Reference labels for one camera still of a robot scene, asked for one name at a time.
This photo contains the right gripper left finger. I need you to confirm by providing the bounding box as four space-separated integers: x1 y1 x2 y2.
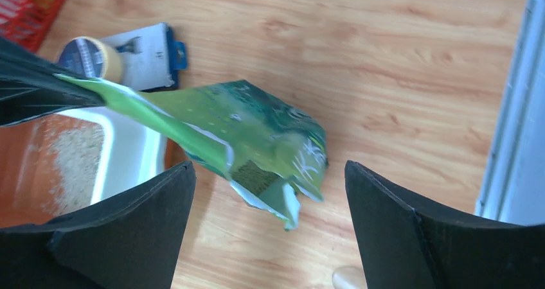
1 161 196 288

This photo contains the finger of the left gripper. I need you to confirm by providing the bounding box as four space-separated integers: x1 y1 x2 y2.
1 37 105 127

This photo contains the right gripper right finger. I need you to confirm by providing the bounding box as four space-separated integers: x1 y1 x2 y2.
344 161 544 288

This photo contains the clear plastic scoop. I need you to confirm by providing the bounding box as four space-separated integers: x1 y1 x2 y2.
332 265 368 289

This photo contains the green cat litter bag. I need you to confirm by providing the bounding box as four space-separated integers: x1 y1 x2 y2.
59 74 328 231

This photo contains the white orange litter box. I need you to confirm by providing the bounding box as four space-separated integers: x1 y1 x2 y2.
1 108 182 227

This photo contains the red plastic shopping basket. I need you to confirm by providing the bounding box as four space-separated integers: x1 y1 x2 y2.
1 0 66 52

